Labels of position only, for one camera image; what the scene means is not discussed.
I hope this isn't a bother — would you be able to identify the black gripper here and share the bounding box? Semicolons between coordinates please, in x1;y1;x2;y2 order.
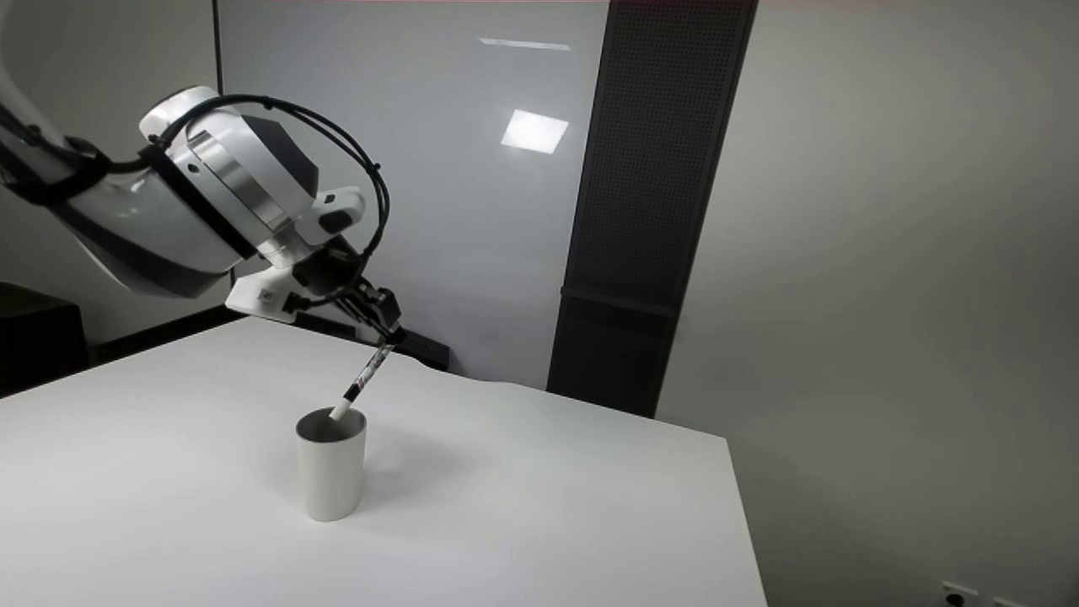
222;237;406;343

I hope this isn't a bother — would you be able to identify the black marker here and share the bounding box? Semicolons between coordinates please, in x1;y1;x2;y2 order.
330;343;394;423

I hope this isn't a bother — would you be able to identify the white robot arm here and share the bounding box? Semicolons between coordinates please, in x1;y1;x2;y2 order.
0;73;403;341

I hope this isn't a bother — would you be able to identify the white ceramic mug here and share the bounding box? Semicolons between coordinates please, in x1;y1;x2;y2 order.
297;407;367;524

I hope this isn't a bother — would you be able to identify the small black box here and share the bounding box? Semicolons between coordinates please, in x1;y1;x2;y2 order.
392;328;453;371

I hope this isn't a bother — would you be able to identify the white whiteboard panel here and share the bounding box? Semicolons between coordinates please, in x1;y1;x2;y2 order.
220;0;607;387

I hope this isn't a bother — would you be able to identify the black side table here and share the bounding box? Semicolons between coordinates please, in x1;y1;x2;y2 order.
0;282;232;393

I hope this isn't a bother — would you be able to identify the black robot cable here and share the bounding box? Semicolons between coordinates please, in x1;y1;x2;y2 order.
0;91;394;282

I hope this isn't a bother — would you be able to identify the black vertical wall panel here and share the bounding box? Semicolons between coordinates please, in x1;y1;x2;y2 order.
547;0;760;417

